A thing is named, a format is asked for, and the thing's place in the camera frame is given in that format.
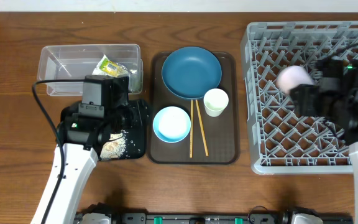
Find white cup green inside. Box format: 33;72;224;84
203;88;229;117

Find black waste tray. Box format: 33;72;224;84
57;99;150;162

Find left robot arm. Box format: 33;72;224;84
32;100;151;223

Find white cup pink inside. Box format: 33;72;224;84
276;65;314;95

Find yellow green snack wrapper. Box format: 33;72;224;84
98;58;129;78

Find right wooden chopstick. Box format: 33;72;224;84
195;100;209;157

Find brown serving tray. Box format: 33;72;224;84
147;52;240;165

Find left wooden chopstick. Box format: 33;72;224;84
190;100;193;158

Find white napkin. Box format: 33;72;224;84
92;55;137;78

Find wooden chopstick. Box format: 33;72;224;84
195;100;209;157
190;100;193;158

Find grey dishwasher rack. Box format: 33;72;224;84
241;21;358;175

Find pile of rice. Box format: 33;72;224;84
99;130;135;161

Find clear plastic waste bin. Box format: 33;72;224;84
38;44;143;96

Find light blue bowl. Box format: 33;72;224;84
152;106;191;143

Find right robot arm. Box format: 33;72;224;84
278;58;358;223

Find dark blue plate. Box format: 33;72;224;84
162;47;223;100

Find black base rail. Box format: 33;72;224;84
72;203;354;224

